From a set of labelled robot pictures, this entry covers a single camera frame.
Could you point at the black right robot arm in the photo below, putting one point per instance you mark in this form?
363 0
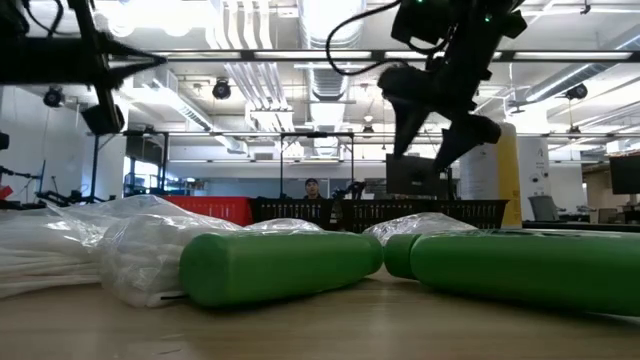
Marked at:
425 20

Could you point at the white yellow wipes canister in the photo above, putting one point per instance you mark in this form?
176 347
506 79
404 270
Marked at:
507 175

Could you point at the black ceiling spotlight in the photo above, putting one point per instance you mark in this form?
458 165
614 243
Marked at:
221 89
576 91
52 97

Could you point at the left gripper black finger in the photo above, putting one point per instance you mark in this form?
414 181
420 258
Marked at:
127 69
125 54

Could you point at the background black robot arm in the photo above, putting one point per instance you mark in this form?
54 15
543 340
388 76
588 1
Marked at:
65 198
350 191

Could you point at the black aluminium table frame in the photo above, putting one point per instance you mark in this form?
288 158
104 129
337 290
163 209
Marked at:
575 226

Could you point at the black plastic basket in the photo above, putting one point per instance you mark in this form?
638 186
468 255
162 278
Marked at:
290 212
370 210
475 212

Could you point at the small red object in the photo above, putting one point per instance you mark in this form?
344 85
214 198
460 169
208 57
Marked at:
6 192

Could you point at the clear bag white cotton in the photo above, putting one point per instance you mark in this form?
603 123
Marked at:
282 226
415 225
140 255
35 260

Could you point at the green travel bottle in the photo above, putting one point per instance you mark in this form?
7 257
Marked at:
525 270
275 267

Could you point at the black computer monitor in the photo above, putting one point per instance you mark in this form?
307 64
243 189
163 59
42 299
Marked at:
625 175
410 177

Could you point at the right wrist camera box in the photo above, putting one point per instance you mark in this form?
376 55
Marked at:
400 84

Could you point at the grey office chair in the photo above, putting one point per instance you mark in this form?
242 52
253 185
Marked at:
544 207

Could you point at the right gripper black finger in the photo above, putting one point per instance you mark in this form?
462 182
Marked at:
467 137
407 125

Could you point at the red plastic basket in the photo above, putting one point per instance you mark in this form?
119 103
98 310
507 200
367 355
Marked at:
215 210

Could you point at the black background workstation frame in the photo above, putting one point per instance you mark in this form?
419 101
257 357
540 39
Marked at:
281 160

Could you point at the person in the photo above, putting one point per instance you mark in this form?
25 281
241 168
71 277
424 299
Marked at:
312 189

